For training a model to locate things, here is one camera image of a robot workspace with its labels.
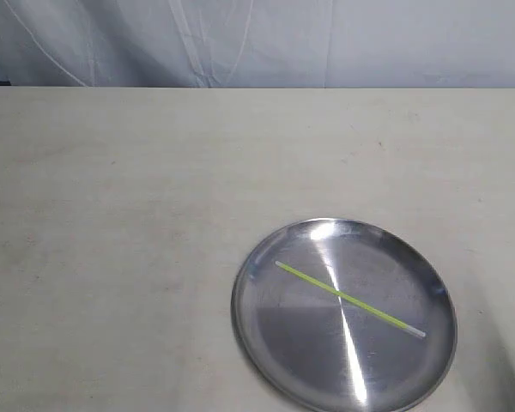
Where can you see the green glow stick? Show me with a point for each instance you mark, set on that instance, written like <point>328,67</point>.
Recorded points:
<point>353,301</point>

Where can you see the round stainless steel plate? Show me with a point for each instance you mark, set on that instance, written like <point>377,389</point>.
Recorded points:
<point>326,354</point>

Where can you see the white backdrop curtain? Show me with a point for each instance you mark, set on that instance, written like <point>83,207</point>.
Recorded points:
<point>259,44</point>

